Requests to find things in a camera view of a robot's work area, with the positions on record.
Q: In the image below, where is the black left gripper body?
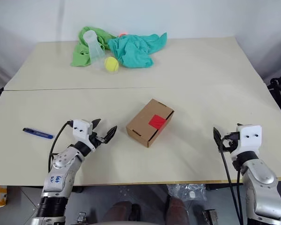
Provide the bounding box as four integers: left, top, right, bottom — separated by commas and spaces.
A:
90, 131, 108, 149

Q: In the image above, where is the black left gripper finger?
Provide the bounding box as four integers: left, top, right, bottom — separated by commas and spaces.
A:
91, 118, 102, 130
104, 125, 118, 144

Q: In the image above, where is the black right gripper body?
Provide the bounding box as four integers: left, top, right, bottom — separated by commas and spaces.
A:
221, 132, 240, 153

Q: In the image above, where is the brown cardboard box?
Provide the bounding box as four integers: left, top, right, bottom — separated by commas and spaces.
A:
126, 98, 175, 149

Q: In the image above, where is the blue utility knife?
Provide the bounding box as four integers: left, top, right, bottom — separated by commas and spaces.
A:
22, 127, 55, 140

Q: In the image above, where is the red tape patch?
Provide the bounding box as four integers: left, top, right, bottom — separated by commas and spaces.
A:
148, 114, 167, 131

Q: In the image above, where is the black metal stand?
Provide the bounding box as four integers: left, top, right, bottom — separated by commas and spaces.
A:
266, 62, 281, 123

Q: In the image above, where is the clear plastic bag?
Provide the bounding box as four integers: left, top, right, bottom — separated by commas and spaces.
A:
166, 183, 207, 203

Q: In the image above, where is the yellow tennis ball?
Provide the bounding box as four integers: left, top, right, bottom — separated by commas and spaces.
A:
104, 56, 119, 72

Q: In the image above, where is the light green cloth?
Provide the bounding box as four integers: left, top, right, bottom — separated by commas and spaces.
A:
70, 26, 118, 68

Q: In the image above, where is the clear plastic cup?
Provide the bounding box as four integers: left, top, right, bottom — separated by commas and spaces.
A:
82, 30, 105, 66

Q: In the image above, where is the brown rounded shape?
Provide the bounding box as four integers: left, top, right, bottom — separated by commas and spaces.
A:
166, 196, 193, 225
107, 201, 133, 224

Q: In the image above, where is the teal cloth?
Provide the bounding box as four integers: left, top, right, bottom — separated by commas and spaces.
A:
107, 32, 168, 69

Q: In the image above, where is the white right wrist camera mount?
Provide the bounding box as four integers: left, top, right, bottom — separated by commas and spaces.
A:
230, 124, 263, 160

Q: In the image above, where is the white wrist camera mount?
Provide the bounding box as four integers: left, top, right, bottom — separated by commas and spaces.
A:
72, 119, 96, 150
230, 124, 263, 160

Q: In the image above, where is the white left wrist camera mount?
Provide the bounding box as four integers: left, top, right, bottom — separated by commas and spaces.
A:
72, 119, 96, 150

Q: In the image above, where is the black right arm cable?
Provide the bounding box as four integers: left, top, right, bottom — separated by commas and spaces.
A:
219, 132, 244, 225

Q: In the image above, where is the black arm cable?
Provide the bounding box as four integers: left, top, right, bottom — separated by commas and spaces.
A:
48, 120, 74, 174
219, 132, 244, 225

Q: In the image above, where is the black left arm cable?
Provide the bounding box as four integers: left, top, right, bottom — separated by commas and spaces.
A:
48, 120, 74, 174

